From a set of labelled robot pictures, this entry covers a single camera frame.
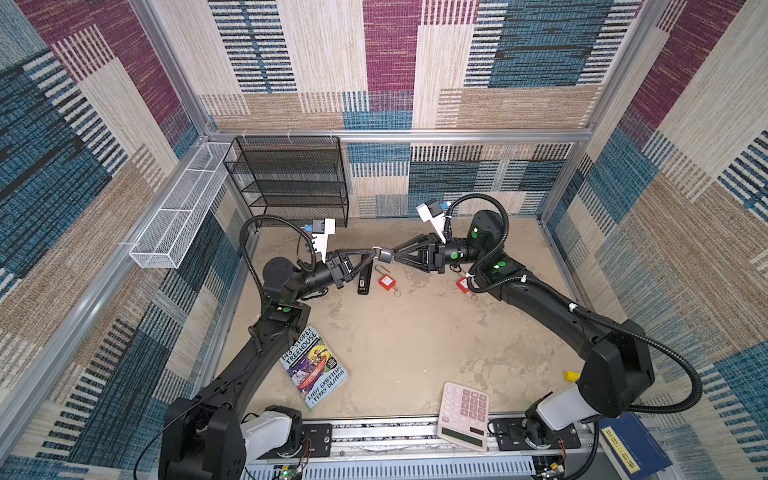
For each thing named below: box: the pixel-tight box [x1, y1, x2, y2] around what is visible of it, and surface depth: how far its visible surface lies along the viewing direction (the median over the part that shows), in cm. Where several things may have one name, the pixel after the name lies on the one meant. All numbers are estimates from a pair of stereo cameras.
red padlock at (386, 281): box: [374, 264, 397, 291], surface depth 104 cm
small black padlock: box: [372, 246, 392, 264], surface depth 66 cm
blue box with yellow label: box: [599, 412, 673, 480], surface depth 73 cm
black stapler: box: [357, 259, 374, 295], surface depth 101 cm
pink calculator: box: [437, 381, 489, 452], surface depth 77 cm
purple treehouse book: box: [280, 326, 348, 410], surface depth 84 cm
